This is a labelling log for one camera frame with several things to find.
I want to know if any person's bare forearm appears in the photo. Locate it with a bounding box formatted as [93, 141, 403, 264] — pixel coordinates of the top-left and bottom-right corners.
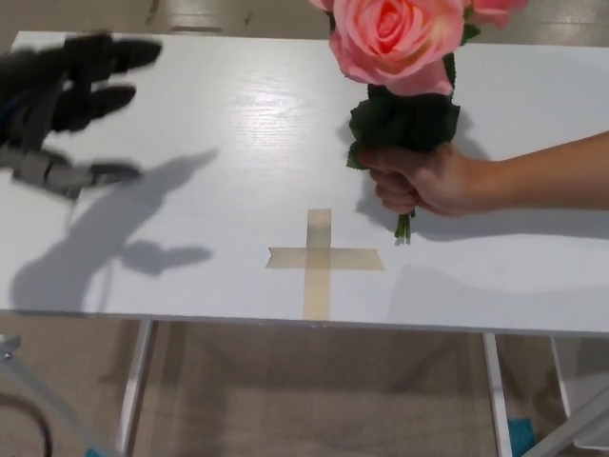
[468, 129, 609, 214]

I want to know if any white table leg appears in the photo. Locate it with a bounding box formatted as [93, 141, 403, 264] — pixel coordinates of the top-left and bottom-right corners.
[548, 336, 573, 421]
[115, 319, 156, 457]
[481, 332, 514, 457]

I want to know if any person's bare hand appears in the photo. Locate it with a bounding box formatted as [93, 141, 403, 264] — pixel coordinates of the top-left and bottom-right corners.
[359, 141, 478, 220]

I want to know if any teal floor object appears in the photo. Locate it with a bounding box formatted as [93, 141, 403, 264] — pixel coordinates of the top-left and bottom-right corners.
[507, 416, 535, 449]

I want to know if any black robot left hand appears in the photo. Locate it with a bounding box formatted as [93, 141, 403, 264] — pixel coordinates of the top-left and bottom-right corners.
[0, 32, 165, 199]

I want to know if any grey metal stand frame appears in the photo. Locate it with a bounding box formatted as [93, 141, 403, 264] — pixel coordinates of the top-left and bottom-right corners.
[526, 393, 609, 457]
[0, 334, 121, 457]

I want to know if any pink rose bouquet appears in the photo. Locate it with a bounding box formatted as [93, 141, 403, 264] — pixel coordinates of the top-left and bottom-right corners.
[308, 0, 530, 247]

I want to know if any beige horizontal tape strip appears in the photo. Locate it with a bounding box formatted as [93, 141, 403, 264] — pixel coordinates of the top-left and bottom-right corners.
[266, 246, 386, 272]

